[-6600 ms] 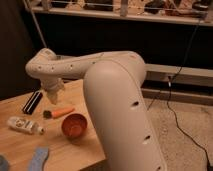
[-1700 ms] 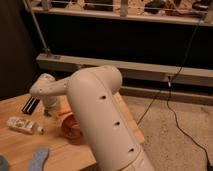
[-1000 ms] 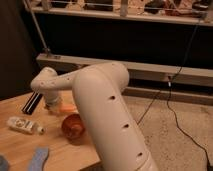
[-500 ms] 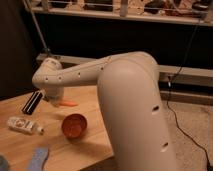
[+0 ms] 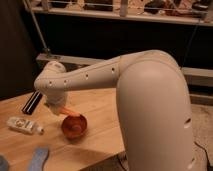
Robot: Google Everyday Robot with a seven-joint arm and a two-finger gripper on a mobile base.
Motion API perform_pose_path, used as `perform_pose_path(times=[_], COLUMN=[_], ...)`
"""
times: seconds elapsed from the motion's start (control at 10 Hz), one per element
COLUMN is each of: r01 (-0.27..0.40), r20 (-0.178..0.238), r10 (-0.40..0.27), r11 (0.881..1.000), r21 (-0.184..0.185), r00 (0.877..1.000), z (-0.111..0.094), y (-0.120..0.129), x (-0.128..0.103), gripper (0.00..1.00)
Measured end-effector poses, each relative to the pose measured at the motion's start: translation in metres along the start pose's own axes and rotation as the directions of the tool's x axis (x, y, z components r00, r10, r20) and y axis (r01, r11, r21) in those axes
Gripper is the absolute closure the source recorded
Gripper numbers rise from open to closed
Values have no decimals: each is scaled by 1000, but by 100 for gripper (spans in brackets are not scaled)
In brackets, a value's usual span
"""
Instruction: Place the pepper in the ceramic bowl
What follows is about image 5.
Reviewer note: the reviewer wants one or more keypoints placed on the red ceramic bowl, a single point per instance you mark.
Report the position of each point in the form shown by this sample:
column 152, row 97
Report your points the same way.
column 74, row 127

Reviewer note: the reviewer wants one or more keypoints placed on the metal diagonal pole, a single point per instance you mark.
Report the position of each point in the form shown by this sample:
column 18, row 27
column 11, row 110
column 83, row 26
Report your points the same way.
column 46, row 50

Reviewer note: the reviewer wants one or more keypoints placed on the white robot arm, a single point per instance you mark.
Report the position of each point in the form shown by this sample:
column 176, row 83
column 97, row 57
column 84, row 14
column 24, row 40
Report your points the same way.
column 153, row 105

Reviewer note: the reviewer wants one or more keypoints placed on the white plastic bottle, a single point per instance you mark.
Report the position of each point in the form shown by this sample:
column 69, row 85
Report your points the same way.
column 25, row 126

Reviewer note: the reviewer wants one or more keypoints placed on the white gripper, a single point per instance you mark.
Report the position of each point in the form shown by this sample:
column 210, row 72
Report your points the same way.
column 55, row 101

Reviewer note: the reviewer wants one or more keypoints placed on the black rectangular box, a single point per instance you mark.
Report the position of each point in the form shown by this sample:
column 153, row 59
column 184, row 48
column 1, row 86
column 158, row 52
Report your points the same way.
column 32, row 103

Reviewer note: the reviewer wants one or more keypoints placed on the wooden table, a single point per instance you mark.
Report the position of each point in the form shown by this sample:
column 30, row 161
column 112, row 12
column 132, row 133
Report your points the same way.
column 101, row 140

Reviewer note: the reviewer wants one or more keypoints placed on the blue flat tool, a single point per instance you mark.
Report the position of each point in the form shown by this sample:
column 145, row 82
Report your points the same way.
column 39, row 159

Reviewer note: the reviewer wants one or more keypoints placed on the metal shelf rail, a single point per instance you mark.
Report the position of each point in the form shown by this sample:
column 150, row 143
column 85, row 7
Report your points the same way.
column 187, row 12

